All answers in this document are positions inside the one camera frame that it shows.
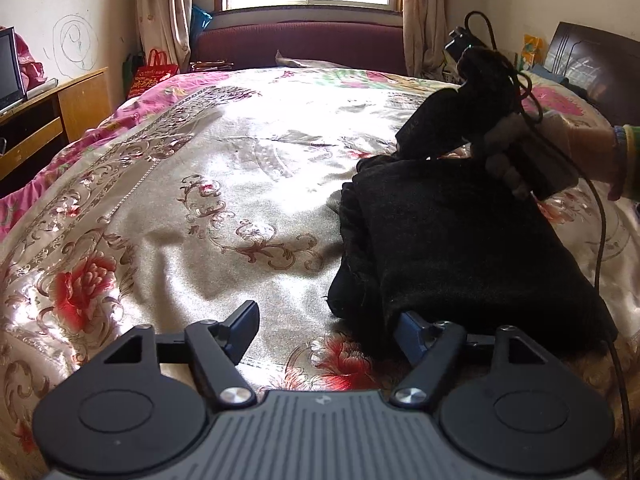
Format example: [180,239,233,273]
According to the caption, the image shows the dark wooden headboard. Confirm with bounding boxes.
[542,21,640,127]

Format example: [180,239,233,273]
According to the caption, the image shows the person's right forearm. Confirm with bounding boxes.
[607,122,640,202]

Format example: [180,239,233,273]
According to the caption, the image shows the red gift bag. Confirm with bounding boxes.
[129,49,180,100]

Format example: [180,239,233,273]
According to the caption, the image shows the black pants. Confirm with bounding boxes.
[327,152,619,362]

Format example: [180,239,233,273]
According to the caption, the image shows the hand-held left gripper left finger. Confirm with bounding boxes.
[102,300,261,408]

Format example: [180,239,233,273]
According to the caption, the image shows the dark red headboard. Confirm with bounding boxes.
[192,21,409,77]

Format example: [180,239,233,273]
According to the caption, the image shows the orange snack packet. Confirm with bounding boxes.
[520,33,544,74]

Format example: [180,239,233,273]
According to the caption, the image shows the television monitor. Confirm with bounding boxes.
[0,26,29,117]

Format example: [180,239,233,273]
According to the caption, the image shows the wooden cabinet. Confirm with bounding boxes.
[0,66,112,199]

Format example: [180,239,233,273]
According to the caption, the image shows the pink plastic bag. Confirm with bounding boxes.
[12,31,49,82]

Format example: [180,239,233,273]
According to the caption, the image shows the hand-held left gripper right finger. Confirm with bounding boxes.
[392,310,551,408]

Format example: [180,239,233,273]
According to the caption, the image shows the blue plastic bag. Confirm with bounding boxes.
[191,5,214,37]

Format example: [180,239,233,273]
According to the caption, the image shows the floral satin bedspread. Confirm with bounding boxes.
[0,65,640,480]

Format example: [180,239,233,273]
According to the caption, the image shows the green bag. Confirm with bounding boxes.
[121,52,147,97]

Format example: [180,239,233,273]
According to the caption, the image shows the person's right hand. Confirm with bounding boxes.
[470,110,620,202]

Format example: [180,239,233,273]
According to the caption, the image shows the beige curtain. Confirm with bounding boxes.
[402,0,452,79]
[134,0,217,74]

